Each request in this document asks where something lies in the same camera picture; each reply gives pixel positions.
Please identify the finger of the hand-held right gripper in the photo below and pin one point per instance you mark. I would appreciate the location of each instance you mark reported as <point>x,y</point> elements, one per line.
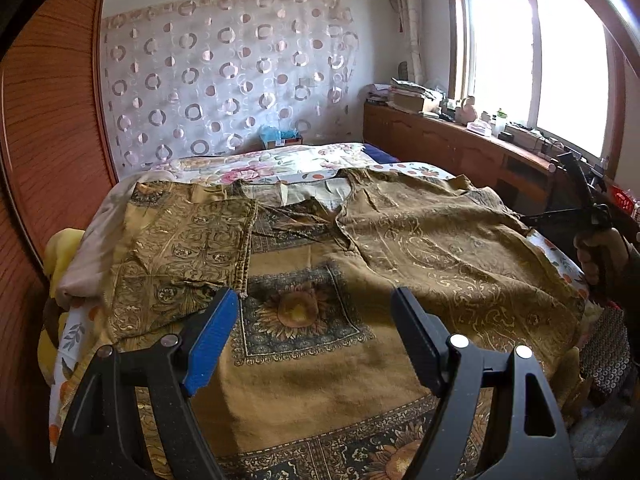
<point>555,216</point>
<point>577,172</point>

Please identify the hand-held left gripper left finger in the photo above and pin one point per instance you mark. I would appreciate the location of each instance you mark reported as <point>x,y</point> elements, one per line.
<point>212,345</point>

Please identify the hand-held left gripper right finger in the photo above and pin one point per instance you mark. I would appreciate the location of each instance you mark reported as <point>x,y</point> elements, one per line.
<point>417,335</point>

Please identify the golden brown patterned shirt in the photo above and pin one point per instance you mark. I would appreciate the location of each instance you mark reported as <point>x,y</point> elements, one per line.
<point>310,360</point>

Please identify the person's right hand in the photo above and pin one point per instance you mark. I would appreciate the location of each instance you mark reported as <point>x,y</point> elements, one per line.
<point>612,255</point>

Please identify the red basket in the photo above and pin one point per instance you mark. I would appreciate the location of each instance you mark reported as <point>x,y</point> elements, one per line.
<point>625,202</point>

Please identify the white bottle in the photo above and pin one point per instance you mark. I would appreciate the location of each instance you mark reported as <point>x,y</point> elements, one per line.
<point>500,121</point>

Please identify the tissue box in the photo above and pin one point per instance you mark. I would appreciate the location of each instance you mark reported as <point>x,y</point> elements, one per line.
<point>480,127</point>

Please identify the window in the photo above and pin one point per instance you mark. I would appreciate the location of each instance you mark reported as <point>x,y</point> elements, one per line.
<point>530,60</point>

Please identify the pink figurine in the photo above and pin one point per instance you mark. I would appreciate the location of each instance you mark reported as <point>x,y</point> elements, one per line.
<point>468,108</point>

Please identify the dark dotted cloth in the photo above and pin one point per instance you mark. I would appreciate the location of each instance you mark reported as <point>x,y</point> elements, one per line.
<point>607,350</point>

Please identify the wooden headboard cabinet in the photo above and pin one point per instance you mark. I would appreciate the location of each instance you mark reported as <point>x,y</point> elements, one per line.
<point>440,140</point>

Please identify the orange print bedsheet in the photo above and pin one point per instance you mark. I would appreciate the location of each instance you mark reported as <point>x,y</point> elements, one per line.
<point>67,340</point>

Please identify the beige folded cloth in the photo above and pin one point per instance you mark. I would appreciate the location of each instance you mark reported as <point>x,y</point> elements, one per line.
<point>92,255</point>

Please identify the yellow cloth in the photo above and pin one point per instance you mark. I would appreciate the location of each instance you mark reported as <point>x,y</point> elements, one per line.
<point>61,260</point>

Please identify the navy blanket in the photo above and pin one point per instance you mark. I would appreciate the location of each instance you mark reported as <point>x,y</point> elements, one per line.
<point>379,153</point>

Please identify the floral quilt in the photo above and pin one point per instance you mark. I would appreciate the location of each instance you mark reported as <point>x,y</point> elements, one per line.
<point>260,162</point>

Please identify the stack of papers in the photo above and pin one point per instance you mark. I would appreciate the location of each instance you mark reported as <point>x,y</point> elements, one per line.
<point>405,92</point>

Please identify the lace window curtain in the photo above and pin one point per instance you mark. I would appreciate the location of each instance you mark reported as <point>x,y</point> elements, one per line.
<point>411,20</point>

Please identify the circle patterned sheer curtain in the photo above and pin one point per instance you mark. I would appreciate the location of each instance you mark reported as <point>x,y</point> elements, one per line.
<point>225,75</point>

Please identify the wooden headboard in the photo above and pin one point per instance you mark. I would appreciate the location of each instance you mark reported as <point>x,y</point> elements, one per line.
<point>50,110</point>

